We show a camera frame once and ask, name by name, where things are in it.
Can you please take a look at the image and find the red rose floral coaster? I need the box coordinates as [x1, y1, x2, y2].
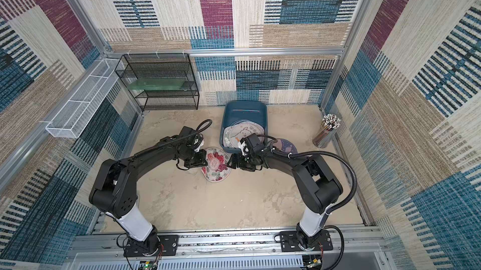
[201, 147, 231, 183]

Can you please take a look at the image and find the white cat coaster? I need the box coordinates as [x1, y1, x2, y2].
[220, 120, 265, 149]

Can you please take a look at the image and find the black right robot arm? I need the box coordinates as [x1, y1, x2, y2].
[227, 134, 358, 251]

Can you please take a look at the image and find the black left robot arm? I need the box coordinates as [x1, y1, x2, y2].
[89, 119, 212, 256]

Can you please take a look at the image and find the teal plastic storage box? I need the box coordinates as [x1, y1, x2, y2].
[219, 101, 268, 154]

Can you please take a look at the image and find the purple space bunny coaster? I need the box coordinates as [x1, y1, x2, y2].
[273, 138, 298, 154]

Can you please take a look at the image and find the green board on shelf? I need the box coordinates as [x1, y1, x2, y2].
[127, 78, 186, 91]

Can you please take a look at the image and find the clear cup of pencils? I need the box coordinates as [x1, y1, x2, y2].
[313, 114, 341, 148]

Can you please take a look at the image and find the black wire mesh shelf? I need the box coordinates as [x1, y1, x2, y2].
[115, 53, 200, 112]

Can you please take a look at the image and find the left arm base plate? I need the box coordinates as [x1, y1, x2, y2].
[124, 235, 179, 257]

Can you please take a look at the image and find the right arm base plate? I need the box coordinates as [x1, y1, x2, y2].
[274, 229, 333, 252]

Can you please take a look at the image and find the white wire mesh basket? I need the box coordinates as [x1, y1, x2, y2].
[46, 58, 118, 139]

